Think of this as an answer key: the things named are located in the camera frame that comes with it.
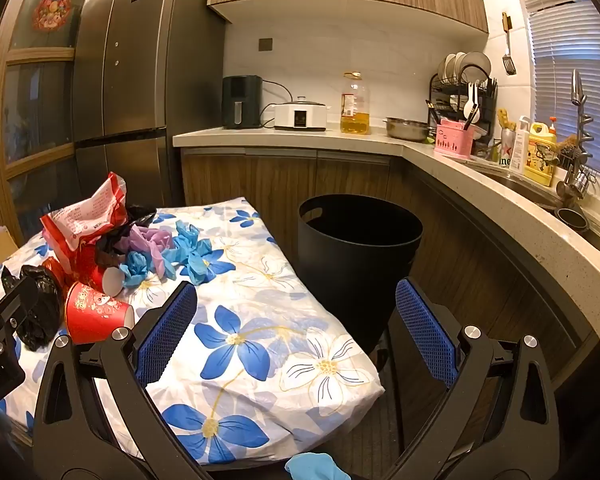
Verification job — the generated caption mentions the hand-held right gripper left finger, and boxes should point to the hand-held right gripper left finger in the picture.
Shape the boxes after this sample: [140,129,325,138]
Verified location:
[31,280,218,480]

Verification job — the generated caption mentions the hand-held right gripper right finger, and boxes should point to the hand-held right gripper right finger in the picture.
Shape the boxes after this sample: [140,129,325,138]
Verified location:
[380,276,563,480]

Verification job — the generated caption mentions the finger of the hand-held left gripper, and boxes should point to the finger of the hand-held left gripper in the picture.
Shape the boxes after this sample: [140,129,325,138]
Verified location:
[0,276,40,341]

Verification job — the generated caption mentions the black plastic bag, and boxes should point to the black plastic bag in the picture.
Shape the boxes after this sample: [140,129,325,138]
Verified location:
[1,265,63,352]
[95,204,158,266]

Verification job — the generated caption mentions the red paper cup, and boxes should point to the red paper cup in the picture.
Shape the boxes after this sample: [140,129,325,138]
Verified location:
[64,281,136,346]
[82,260,126,297]

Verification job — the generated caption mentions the black round trash bin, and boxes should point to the black round trash bin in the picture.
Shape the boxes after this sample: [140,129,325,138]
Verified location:
[297,193,424,356]

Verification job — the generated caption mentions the purple disposable gloves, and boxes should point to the purple disposable gloves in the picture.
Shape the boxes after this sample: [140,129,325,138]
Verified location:
[130,225,176,261]

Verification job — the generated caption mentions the red and white snack bag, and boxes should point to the red and white snack bag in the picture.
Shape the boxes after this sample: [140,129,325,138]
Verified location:
[40,171,129,271]

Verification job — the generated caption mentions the blue floral tablecloth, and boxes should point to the blue floral tablecloth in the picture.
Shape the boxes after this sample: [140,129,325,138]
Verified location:
[0,195,386,471]

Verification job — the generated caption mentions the steel sink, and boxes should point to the steel sink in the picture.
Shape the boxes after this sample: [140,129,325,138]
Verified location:
[472,157,600,253]

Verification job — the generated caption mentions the light blue glove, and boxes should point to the light blue glove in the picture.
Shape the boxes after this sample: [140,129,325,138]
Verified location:
[285,452,347,480]

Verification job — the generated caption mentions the small steel pot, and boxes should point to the small steel pot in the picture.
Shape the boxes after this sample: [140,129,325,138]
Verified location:
[557,206,588,231]

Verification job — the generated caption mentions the wooden base cabinet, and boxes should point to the wooden base cabinet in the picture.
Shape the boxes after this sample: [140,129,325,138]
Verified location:
[180,147,600,391]

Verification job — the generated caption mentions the pink utensil holder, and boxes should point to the pink utensil holder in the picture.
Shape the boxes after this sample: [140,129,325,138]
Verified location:
[433,117,476,158]

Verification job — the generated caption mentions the silver beer can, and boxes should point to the silver beer can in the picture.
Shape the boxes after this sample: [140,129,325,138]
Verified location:
[497,127,517,168]

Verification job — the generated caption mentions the steel basin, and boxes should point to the steel basin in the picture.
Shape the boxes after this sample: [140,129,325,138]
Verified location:
[384,116,431,142]

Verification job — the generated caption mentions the white plastic bottle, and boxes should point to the white plastic bottle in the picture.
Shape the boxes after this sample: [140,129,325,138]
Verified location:
[509,116,532,175]

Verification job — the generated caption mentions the hanging steel utensils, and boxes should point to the hanging steel utensils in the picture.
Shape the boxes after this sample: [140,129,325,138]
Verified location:
[556,167,600,201]

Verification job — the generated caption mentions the yellow detergent bottle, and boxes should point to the yellow detergent bottle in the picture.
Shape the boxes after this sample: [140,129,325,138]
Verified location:
[523,116,558,187]

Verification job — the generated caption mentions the wooden glass panel door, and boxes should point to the wooden glass panel door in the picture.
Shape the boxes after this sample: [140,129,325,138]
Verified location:
[0,0,126,248]

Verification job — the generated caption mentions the cooking oil bottle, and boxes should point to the cooking oil bottle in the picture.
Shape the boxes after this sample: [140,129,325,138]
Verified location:
[340,71,371,136]

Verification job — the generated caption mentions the white plastic ladle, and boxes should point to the white plastic ladle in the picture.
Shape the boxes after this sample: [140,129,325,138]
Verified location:
[461,81,482,120]

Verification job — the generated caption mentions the black dish rack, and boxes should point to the black dish rack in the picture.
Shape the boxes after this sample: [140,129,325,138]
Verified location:
[426,72,498,141]

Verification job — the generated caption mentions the brown dish brush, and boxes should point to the brown dish brush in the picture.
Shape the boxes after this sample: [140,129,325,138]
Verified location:
[555,135,581,166]

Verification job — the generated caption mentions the black air fryer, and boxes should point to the black air fryer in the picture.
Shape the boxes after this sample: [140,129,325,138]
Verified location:
[222,75,264,130]

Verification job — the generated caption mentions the dark steel refrigerator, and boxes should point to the dark steel refrigerator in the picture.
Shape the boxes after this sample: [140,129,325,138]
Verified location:
[72,0,227,211]

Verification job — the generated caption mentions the white electric cooker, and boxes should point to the white electric cooker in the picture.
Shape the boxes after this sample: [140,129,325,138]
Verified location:
[274,96,331,132]

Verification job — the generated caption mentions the hanging steel spatula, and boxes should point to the hanging steel spatula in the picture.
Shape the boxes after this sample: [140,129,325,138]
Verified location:
[501,11,517,76]

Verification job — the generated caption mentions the red round door decoration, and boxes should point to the red round door decoration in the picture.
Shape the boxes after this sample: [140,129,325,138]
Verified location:
[32,0,71,31]

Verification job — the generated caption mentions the steel faucet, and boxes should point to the steel faucet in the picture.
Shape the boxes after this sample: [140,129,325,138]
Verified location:
[570,69,595,166]

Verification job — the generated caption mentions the white window blinds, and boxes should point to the white window blinds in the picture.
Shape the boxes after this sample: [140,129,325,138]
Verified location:
[510,0,600,181]

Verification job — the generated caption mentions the black power cable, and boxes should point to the black power cable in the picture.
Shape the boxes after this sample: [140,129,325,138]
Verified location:
[260,79,295,129]

